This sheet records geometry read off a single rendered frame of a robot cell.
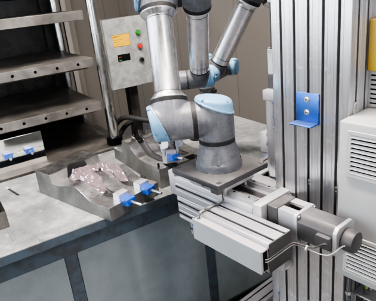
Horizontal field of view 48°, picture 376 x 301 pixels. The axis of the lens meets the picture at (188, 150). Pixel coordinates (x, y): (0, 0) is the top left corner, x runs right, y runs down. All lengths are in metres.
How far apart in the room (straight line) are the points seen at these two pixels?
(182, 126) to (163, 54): 0.23
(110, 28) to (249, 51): 1.60
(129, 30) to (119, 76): 0.28
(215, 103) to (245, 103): 2.70
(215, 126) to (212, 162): 0.12
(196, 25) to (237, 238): 0.72
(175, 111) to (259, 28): 2.50
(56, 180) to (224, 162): 0.85
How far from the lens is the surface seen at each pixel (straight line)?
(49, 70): 2.37
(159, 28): 1.34
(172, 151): 1.81
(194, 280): 2.11
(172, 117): 1.26
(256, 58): 3.76
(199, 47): 1.53
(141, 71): 2.63
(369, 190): 1.17
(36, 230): 1.70
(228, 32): 1.71
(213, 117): 1.26
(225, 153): 1.30
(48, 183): 1.91
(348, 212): 1.23
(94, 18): 2.37
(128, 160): 2.08
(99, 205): 1.64
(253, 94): 3.86
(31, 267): 1.71
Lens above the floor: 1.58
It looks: 21 degrees down
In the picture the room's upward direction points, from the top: 6 degrees counter-clockwise
